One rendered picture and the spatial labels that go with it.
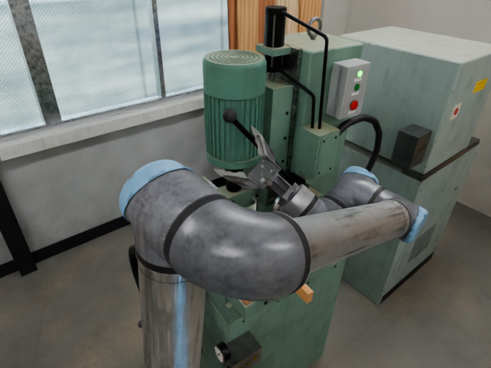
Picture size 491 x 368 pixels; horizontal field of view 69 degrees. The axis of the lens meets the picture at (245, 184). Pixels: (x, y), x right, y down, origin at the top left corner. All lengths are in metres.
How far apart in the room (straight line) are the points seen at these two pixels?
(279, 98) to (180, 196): 0.67
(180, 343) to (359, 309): 1.75
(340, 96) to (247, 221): 0.75
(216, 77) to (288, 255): 0.63
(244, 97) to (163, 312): 0.60
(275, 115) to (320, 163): 0.20
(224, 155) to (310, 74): 0.34
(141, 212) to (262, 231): 0.16
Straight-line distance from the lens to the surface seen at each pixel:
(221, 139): 1.04
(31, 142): 2.29
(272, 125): 1.10
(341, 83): 1.12
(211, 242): 0.42
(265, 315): 1.39
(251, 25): 2.65
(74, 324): 2.32
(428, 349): 2.31
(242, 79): 0.96
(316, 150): 1.10
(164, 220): 0.46
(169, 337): 0.66
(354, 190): 0.94
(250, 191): 1.22
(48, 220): 2.61
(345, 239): 0.59
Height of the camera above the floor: 1.76
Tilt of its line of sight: 34 degrees down
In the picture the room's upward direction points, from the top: 2 degrees clockwise
